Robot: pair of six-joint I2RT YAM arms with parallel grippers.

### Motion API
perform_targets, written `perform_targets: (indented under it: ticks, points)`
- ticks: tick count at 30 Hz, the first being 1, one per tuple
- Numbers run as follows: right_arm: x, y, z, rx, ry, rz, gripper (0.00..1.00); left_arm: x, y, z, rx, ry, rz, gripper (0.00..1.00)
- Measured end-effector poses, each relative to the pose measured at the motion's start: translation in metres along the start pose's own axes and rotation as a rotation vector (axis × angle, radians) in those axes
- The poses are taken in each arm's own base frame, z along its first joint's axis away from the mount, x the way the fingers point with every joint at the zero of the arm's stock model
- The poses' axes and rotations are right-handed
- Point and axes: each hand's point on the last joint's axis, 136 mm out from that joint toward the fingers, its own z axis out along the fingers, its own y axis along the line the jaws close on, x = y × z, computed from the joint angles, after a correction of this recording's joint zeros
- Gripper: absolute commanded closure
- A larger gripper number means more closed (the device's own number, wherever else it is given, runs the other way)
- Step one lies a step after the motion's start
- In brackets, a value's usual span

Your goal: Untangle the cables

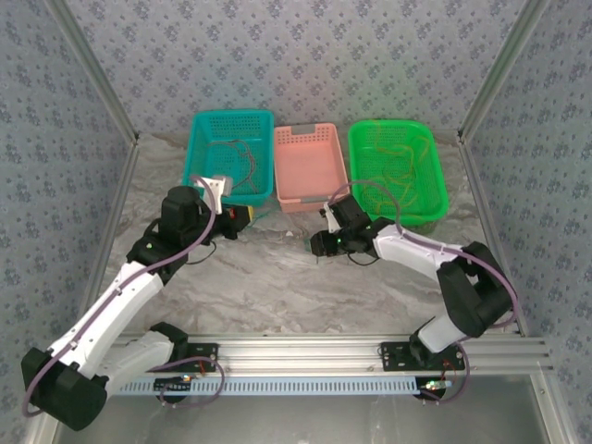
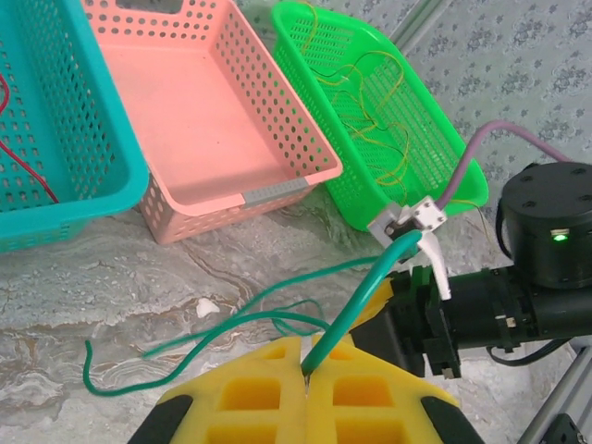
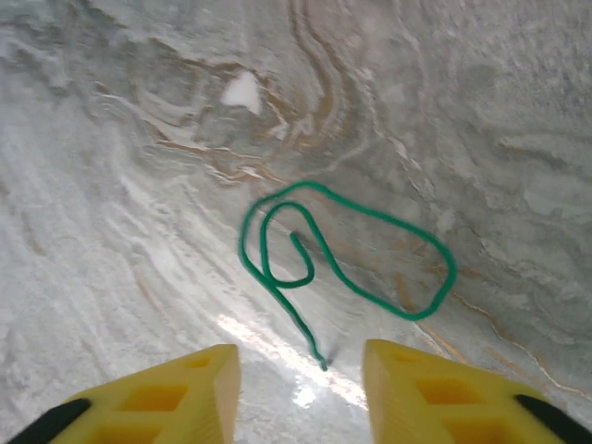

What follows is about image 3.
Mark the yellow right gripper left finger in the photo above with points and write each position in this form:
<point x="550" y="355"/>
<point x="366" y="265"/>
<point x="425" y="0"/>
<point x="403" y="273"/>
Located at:
<point x="185" y="407"/>

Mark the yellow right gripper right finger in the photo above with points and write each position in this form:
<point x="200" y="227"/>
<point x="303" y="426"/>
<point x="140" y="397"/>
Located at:
<point x="439" y="407"/>

